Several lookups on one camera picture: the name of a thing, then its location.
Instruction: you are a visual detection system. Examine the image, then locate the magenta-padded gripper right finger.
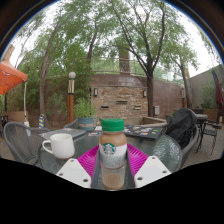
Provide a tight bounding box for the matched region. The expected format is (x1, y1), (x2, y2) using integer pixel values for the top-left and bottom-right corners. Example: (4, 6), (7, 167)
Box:
(125, 143), (173, 190)

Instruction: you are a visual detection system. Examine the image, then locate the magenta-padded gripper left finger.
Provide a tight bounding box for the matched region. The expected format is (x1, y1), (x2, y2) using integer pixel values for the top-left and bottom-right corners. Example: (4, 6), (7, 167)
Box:
(55, 143), (102, 190)

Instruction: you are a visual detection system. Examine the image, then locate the green-capped coffee drink bottle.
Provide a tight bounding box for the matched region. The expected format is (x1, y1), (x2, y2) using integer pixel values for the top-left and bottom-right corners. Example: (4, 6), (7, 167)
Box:
(98, 118), (128, 192)

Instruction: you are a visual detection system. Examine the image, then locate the white ceramic mug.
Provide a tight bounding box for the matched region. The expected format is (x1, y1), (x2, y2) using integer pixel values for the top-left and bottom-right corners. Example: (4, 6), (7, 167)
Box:
(42, 133), (76, 160)

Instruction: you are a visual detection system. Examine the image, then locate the green plant in blue pot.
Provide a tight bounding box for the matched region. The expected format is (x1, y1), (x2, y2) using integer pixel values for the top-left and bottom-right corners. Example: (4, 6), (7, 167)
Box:
(73, 98), (98, 132)

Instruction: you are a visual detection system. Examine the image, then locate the black jacket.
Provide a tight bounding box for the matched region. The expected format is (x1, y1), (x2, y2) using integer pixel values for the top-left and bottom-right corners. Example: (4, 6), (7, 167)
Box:
(165, 108), (198, 149)

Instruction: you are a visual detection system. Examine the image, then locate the dark patio table with chairs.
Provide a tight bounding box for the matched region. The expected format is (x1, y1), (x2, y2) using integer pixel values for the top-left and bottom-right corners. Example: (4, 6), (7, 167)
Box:
(194, 113), (224, 155)

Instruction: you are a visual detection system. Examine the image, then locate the dark-trunk tree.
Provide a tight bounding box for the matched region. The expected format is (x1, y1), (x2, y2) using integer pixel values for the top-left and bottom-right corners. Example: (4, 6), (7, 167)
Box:
(106, 0), (201, 118)

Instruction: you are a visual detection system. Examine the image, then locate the leaning pale-trunk tree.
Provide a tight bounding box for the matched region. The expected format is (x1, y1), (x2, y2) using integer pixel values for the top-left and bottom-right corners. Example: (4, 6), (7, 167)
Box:
(19, 0), (101, 129)

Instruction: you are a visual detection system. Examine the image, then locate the maroon closed patio umbrella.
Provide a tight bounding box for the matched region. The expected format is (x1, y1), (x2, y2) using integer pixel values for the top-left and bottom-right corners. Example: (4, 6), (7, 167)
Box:
(211, 68), (224, 113)

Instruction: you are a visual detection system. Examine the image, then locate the orange patio umbrella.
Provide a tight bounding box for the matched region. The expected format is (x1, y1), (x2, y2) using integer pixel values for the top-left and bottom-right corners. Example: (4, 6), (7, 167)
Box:
(0, 58), (30, 128)

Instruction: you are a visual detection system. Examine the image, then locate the blue yellow striped post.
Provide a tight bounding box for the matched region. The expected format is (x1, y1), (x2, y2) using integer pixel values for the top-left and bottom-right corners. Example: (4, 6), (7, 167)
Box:
(38, 113), (45, 130)

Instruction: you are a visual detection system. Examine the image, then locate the wooden lamp post with globe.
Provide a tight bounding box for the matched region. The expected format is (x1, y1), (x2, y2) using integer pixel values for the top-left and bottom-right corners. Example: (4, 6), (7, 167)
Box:
(67, 71), (77, 124)

